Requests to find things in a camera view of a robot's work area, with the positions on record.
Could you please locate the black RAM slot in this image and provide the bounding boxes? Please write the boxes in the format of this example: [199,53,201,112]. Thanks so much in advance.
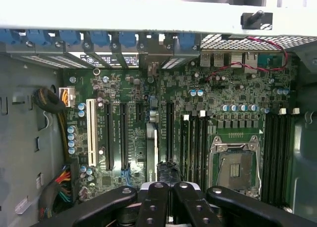
[190,110,199,185]
[270,112,278,203]
[199,110,209,188]
[277,112,285,205]
[263,112,271,202]
[284,112,293,205]

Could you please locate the CPU socket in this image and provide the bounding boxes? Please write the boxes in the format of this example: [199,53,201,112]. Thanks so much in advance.
[209,135,263,200]

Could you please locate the long expansion slot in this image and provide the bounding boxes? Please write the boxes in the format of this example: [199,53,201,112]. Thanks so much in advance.
[104,102,115,172]
[165,102,175,164]
[120,102,131,185]

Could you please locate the silver locking lever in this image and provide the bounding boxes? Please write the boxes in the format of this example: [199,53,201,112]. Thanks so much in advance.
[255,145,263,197]

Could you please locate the black power connector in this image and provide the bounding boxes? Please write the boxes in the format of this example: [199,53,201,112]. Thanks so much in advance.
[64,158,80,203]

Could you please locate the short expansion slot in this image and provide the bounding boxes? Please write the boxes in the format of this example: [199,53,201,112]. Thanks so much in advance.
[135,104,145,123]

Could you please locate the white expansion slot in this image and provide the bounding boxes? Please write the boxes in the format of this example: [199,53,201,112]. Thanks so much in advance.
[86,99,99,168]

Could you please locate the green motherboard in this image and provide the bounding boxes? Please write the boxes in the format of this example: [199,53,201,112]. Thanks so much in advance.
[63,51,297,208]

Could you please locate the white power connector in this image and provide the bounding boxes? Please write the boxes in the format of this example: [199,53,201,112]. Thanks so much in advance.
[58,86,76,108]

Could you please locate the silver rear port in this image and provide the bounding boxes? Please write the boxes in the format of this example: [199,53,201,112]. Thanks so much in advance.
[200,51,213,67]
[213,52,225,67]
[244,52,259,73]
[230,52,245,68]

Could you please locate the blue slot clip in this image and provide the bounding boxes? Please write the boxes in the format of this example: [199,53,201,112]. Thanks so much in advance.
[26,30,52,47]
[177,33,197,52]
[118,31,137,48]
[89,30,110,48]
[0,30,22,46]
[58,30,82,46]

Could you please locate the teal rear port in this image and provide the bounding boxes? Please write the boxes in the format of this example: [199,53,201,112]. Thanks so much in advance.
[257,54,283,69]

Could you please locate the open dark grey PC case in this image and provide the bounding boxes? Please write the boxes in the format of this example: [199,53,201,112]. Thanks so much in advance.
[0,0,317,227]

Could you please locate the coloured wire bundle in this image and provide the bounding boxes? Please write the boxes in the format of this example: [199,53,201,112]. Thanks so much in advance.
[38,164,75,222]

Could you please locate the yellow wire bundle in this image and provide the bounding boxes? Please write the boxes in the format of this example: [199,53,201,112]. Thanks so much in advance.
[57,110,70,161]

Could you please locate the black sleeved wire bundle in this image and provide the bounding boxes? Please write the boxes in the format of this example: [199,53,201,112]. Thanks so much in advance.
[33,87,67,114]

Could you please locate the red and black twisted wire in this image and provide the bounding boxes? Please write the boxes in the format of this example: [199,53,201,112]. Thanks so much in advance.
[205,35,290,83]

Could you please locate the black intrusion switch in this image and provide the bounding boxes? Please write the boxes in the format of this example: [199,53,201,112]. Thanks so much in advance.
[240,10,273,31]

